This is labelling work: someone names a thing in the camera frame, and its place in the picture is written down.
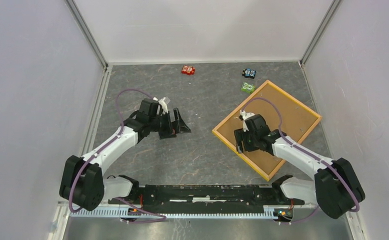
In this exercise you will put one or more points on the wooden picture frame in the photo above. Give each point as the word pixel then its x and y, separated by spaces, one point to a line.
pixel 234 145

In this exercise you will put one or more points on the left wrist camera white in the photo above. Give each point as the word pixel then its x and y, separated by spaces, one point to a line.
pixel 163 105

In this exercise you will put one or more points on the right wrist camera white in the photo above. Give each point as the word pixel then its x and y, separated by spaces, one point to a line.
pixel 243 115

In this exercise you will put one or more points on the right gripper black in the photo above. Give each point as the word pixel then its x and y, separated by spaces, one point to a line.
pixel 240 135

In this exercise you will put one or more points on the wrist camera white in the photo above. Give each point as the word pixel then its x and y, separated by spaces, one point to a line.
pixel 243 115
pixel 163 105

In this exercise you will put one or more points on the black blue toy block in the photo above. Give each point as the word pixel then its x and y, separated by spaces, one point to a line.
pixel 249 73

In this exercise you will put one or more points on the aluminium rail base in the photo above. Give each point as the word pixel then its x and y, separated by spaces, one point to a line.
pixel 120 208

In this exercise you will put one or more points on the green toy block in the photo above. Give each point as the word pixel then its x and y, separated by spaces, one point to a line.
pixel 247 88

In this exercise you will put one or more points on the red toy block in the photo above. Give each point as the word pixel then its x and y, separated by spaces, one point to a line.
pixel 188 70

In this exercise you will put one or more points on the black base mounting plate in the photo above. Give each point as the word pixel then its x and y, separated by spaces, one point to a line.
pixel 208 199

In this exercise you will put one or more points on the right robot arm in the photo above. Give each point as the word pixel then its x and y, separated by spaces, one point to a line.
pixel 332 186

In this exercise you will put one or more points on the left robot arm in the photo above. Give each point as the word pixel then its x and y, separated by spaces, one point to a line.
pixel 83 182

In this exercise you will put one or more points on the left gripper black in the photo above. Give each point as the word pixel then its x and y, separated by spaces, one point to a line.
pixel 179 124

